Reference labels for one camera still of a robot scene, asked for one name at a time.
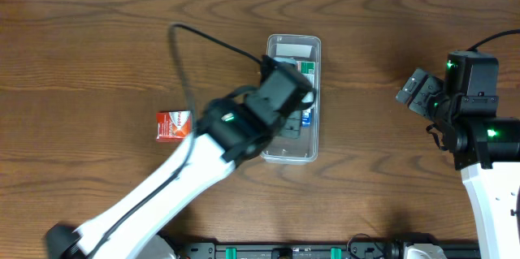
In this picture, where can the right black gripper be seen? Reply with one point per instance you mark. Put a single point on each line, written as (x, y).
(417, 92)

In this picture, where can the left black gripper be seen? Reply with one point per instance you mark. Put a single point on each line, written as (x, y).
(295, 124)

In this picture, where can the blue tall carton box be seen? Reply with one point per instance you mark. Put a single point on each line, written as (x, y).
(306, 117)

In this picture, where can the white green medicine box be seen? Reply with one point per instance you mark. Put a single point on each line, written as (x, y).
(307, 69)

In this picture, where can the clear plastic container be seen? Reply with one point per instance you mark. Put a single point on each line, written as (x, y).
(291, 48)

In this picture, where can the red orange small box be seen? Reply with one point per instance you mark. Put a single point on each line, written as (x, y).
(173, 125)

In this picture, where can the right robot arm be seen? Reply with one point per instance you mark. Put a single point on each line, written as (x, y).
(485, 151)

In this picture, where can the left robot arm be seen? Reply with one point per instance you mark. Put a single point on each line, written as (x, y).
(227, 134)

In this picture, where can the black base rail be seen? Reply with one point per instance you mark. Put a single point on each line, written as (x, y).
(360, 246)

